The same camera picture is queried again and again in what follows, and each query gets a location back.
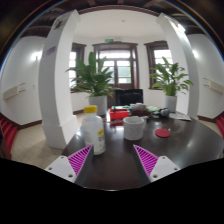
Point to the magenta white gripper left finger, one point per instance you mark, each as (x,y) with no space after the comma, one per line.
(74,167)

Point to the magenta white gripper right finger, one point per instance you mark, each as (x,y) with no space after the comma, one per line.
(151,167)

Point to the red round coaster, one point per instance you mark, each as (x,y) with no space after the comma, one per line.
(163,133)

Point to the white bottle yellow cap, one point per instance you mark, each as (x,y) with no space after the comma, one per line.
(93,129)

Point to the white ceramic mug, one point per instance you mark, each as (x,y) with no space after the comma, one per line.
(133,127)

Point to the grey round object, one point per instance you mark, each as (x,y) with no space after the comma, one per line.
(164,112)

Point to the papers on table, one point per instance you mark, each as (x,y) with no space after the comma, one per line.
(179,116)

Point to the clear jar on table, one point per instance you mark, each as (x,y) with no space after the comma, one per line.
(138,109)

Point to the red plastic box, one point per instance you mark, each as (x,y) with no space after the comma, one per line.
(116,114)

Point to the black chair back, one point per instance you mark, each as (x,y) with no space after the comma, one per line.
(128,96)

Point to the left potted green plant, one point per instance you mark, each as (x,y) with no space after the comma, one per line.
(94,79)

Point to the potted green plant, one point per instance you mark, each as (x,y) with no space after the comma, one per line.
(171,78)
(94,79)

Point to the right potted green plant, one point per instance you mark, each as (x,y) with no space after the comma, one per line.
(171,78)

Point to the left white pillar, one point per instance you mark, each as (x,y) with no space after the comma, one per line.
(58,121)

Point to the brown wooden double door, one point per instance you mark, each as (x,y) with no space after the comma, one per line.
(122,59)

